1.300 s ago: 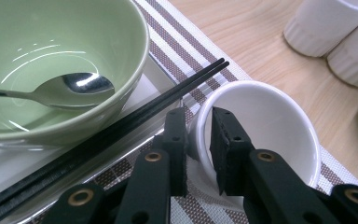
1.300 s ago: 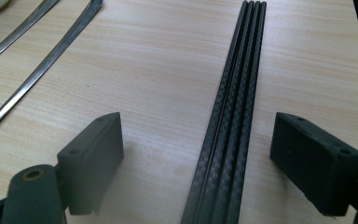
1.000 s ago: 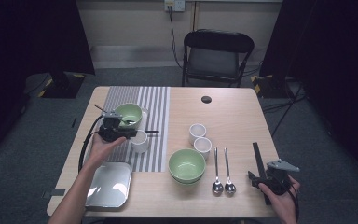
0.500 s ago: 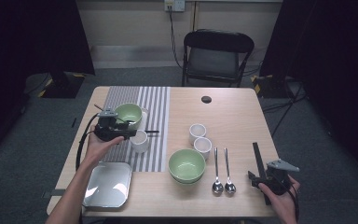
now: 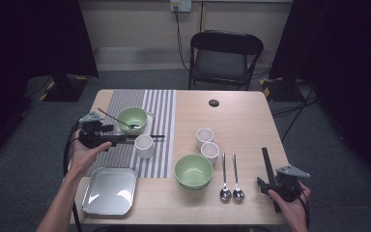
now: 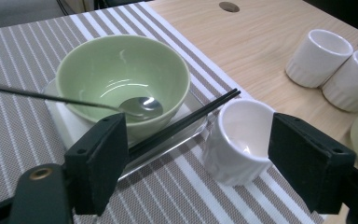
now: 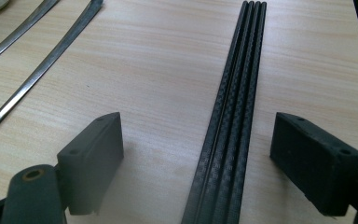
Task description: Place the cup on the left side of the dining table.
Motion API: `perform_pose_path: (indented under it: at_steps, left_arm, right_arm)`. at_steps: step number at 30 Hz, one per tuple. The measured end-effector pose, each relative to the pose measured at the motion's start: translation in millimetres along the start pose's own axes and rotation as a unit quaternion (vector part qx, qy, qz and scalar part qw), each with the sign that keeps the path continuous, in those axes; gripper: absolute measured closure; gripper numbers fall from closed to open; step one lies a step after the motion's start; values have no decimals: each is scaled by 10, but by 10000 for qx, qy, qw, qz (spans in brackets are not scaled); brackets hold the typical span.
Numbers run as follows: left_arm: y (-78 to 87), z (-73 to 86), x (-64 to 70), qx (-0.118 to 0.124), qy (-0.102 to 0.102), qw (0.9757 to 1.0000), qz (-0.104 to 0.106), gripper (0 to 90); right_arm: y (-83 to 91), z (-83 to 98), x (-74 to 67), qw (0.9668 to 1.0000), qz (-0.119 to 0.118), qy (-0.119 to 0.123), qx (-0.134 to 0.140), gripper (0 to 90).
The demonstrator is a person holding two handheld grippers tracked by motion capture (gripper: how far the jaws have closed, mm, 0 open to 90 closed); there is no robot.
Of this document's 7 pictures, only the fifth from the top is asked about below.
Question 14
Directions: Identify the black socket cable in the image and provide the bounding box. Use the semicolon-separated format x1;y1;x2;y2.
173;6;191;73

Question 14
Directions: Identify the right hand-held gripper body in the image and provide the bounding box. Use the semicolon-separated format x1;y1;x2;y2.
270;164;312;203

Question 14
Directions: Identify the metal spoon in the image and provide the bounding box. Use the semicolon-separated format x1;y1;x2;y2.
97;107;142;131
219;152;233;203
231;153;245;202

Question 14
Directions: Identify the person's left hand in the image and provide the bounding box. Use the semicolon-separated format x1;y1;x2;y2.
69;130;113;177

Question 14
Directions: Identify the grey striped placemat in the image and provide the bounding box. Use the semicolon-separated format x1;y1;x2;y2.
90;89;177;180

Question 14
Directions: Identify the white wall socket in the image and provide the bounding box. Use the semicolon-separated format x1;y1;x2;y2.
169;0;193;14

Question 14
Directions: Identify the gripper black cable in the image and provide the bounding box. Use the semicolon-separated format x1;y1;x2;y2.
298;188;312;230
62;122;84;232

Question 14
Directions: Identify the black folding chair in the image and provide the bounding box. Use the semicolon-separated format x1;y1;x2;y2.
187;29;265;91

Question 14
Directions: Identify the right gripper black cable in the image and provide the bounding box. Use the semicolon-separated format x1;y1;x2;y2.
298;188;312;230

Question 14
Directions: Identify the person's right hand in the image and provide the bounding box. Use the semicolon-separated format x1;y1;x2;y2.
267;182;313;231

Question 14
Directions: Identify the wall conduit pipe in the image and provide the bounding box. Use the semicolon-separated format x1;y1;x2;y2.
199;1;205;32

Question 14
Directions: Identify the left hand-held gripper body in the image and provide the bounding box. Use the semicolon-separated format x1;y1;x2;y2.
77;110;118;150

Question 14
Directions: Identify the white square plate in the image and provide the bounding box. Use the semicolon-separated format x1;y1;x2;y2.
113;110;155;138
81;166;138;217

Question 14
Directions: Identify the green bowl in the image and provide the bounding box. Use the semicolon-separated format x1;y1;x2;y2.
177;182;213;193
115;106;149;135
174;153;214;190

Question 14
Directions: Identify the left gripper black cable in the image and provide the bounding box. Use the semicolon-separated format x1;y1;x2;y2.
62;122;84;232

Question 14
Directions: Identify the dark curtain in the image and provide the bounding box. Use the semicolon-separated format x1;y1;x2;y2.
0;0;100;165
269;0;371;194

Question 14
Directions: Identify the thin black stand leg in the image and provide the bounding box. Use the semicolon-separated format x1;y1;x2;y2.
281;85;315;143

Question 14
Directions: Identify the black stand base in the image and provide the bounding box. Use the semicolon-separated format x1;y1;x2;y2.
40;74;90;103
260;76;305;103

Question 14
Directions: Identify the white cup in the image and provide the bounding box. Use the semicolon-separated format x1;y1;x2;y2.
133;133;156;160
195;128;215;150
200;141;220;166

